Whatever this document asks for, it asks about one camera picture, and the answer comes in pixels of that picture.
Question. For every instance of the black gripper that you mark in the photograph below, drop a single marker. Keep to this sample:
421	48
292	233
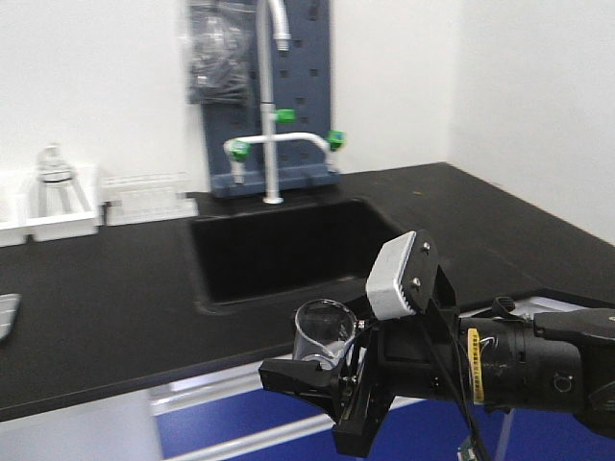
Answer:
417	356

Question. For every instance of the clear glass beaker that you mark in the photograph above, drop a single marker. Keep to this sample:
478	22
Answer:
315	339

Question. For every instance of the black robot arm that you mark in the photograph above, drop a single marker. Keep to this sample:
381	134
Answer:
560	361

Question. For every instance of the silver metal tray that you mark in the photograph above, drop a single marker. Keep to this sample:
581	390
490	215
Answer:
9	306

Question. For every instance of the black lab sink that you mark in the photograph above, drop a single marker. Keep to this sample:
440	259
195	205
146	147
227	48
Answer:
283	257

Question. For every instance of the blue cabinet front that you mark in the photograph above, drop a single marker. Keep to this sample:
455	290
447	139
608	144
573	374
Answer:
425	430

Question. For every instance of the white lab faucet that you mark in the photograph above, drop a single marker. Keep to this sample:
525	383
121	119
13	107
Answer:
272	24

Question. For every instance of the clear test tube rack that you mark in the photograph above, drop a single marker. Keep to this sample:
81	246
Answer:
139	199

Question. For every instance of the grey pegboard drying rack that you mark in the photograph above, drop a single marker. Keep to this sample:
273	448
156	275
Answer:
302	82

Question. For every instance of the white foam rack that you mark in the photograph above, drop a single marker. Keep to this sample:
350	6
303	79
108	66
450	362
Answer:
49	212

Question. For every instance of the plastic bag of pegs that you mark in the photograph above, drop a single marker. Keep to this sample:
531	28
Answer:
219	42

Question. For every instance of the glass funnel on stand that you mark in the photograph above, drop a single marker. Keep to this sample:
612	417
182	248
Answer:
54	172

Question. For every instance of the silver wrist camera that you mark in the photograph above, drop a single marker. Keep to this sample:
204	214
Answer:
383	287

